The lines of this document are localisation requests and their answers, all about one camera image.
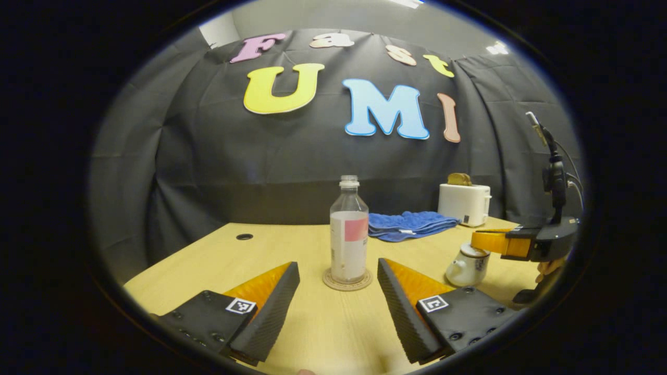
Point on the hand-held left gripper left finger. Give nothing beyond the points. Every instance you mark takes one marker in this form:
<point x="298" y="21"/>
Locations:
<point x="271" y="312"/>

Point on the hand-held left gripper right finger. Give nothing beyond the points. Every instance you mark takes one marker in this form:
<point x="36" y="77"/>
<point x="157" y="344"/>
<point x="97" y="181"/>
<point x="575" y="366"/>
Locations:
<point x="404" y="312"/>

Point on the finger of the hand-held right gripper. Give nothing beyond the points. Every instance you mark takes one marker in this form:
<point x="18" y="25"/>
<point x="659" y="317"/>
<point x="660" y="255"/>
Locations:
<point x="495" y="244"/>

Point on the white blue-patterned teacup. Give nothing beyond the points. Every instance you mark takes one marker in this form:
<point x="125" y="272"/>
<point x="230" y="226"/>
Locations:
<point x="466" y="271"/>

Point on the round wooden coaster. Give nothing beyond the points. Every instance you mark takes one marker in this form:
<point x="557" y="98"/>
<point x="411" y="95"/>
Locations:
<point x="333" y="284"/>

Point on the clear water bottle pink label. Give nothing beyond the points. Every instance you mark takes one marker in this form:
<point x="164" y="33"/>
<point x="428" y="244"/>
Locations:
<point x="348" y="250"/>

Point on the white toaster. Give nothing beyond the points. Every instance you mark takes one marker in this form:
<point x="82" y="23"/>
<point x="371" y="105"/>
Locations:
<point x="464" y="205"/>

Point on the brown toast slice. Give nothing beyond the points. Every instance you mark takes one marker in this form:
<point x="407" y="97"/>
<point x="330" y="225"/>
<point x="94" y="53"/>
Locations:
<point x="459" y="179"/>

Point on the folded blue towel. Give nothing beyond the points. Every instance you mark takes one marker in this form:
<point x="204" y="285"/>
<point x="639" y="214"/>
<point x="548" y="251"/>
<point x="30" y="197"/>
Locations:
<point x="411" y="225"/>

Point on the black backdrop cloth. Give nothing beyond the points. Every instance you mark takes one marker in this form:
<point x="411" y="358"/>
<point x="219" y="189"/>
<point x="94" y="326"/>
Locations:
<point x="208" y="156"/>

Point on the small ceiling light panel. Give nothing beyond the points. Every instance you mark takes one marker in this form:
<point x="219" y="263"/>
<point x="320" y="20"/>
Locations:
<point x="497" y="48"/>

